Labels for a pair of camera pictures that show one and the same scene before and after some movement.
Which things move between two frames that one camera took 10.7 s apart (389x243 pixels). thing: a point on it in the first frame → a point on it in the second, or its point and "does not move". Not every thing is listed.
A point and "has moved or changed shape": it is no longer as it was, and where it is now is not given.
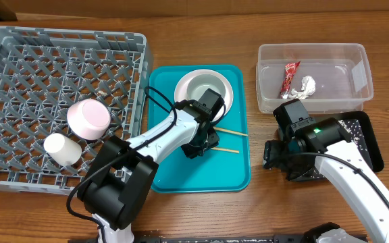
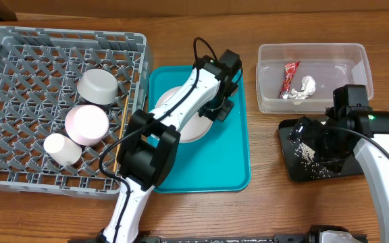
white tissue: (308, 88) does not move
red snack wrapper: (290, 69) does not move
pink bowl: (89, 119) has moved or changed shape
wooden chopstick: (230, 131) → (120, 136)
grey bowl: (198, 84) has moved or changed shape
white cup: (63, 149) does not move
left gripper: (198, 145) → (217, 108)
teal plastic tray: (223, 169) does not move
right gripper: (272, 161) → (310, 129)
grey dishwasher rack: (29, 80) does not move
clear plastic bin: (330, 77) does not move
